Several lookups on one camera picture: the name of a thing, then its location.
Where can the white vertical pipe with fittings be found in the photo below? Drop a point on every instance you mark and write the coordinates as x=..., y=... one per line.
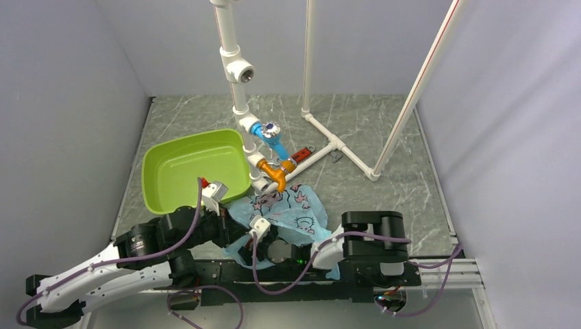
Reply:
x=238, y=72

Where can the white floor pipe frame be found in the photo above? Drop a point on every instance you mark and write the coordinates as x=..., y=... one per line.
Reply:
x=334, y=144

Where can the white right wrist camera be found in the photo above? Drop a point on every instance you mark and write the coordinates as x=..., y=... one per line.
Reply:
x=259, y=228

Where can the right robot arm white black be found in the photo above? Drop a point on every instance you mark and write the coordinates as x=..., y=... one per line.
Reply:
x=368, y=237

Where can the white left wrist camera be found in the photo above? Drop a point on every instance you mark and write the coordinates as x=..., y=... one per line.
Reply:
x=211, y=195

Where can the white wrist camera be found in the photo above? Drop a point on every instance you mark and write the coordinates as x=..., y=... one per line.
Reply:
x=211, y=195
x=259, y=228

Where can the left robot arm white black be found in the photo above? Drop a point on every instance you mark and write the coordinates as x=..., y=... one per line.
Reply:
x=151, y=255

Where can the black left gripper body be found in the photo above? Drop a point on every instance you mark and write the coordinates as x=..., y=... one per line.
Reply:
x=214, y=227

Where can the thin white rear pipe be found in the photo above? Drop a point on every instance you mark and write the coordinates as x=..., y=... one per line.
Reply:
x=308, y=58

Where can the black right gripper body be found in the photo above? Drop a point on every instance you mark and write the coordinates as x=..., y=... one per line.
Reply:
x=262, y=245

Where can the orange plastic faucet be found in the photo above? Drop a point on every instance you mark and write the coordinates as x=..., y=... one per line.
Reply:
x=278, y=175

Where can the blue plastic faucet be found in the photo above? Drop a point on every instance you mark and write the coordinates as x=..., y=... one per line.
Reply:
x=271, y=134

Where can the small grey clip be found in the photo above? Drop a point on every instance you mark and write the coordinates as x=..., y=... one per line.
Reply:
x=335, y=156

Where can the blue printed plastic bag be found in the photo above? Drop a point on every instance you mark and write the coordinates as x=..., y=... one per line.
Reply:
x=297, y=213

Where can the white slanted pipe red stripe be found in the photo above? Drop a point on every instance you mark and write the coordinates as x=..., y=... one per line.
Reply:
x=436, y=50

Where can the green plastic basin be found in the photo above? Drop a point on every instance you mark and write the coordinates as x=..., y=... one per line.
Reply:
x=170, y=169

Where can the red grey pipe wrench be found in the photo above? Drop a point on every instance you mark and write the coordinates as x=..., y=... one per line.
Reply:
x=303, y=154

